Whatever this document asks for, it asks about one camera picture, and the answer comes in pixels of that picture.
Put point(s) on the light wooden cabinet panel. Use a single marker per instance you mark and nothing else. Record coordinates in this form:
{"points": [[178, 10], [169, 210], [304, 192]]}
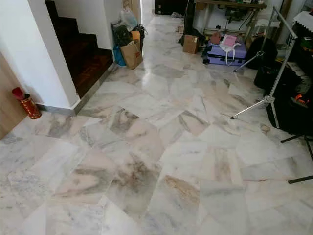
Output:
{"points": [[10, 103]]}

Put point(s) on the red cylindrical tin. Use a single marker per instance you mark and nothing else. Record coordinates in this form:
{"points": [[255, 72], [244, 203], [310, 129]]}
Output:
{"points": [[28, 104]]}

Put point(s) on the dark wooden staircase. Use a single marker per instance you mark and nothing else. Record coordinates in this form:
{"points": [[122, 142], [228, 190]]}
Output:
{"points": [[85, 58]]}

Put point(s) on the blue bag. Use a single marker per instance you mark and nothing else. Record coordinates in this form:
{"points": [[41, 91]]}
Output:
{"points": [[119, 57]]}

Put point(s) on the brown paper bag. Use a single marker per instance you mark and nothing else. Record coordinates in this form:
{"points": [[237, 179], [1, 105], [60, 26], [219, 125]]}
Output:
{"points": [[131, 55]]}

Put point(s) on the small black bag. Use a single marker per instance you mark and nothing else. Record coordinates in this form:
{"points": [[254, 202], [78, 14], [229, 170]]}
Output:
{"points": [[121, 35]]}

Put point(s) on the white plastic bag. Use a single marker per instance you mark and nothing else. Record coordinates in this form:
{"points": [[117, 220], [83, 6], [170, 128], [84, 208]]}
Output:
{"points": [[128, 18]]}

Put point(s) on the small plain cardboard box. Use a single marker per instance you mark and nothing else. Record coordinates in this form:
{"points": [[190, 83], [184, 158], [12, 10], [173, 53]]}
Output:
{"points": [[190, 44]]}

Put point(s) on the purple suitcase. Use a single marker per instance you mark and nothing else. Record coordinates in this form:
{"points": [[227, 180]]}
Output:
{"points": [[217, 55]]}

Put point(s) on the pink bag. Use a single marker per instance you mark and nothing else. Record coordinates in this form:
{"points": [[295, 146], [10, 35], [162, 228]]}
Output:
{"points": [[229, 40]]}

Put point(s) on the wooden work table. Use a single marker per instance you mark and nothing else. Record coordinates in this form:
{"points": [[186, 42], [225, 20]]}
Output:
{"points": [[230, 4]]}

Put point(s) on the short silver tripod stand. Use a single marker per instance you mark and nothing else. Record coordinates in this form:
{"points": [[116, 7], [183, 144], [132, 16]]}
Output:
{"points": [[258, 54]]}

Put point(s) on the tall silver tripod stand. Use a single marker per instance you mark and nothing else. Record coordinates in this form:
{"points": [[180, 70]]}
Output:
{"points": [[269, 99]]}

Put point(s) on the round black bag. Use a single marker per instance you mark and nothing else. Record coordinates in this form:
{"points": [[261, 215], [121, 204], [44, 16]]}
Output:
{"points": [[261, 49]]}

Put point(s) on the large black equipment case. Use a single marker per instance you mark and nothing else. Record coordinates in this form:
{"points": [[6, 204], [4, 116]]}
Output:
{"points": [[291, 115]]}

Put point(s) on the black stand legs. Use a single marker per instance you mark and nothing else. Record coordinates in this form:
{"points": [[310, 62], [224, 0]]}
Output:
{"points": [[301, 179]]}

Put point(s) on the white cloth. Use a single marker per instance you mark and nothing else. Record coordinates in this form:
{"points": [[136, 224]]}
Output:
{"points": [[304, 20]]}

